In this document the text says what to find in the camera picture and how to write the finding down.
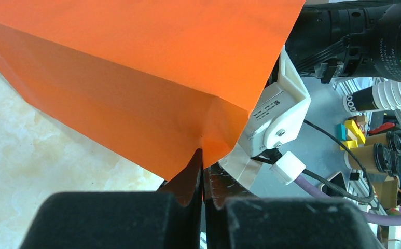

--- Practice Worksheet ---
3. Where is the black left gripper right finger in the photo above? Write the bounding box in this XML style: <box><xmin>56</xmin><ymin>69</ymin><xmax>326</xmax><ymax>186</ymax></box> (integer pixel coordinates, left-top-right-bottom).
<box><xmin>203</xmin><ymin>164</ymin><xmax>382</xmax><ymax>248</ymax></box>

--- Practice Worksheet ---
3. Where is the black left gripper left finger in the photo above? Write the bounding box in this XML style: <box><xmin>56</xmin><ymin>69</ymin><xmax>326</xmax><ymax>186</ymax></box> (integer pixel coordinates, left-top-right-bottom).
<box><xmin>21</xmin><ymin>149</ymin><xmax>203</xmax><ymax>248</ymax></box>

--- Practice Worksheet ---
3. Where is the orange paper bag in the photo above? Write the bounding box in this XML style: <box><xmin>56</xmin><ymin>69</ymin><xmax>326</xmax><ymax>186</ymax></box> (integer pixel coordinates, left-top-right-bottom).
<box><xmin>0</xmin><ymin>1</ymin><xmax>305</xmax><ymax>180</ymax></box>

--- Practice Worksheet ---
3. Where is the colourful clutter beyond table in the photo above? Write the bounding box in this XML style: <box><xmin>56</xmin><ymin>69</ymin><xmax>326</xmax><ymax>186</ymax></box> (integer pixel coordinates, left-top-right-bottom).
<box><xmin>334</xmin><ymin>79</ymin><xmax>401</xmax><ymax>249</ymax></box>

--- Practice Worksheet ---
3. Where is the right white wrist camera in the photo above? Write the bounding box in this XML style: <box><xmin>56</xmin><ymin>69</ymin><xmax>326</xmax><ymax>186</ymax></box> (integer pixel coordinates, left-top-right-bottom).
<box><xmin>238</xmin><ymin>48</ymin><xmax>311</xmax><ymax>157</ymax></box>

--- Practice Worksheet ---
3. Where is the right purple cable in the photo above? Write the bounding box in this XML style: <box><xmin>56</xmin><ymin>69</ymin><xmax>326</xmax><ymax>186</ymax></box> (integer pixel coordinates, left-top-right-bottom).
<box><xmin>269</xmin><ymin>151</ymin><xmax>401</xmax><ymax>227</ymax></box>

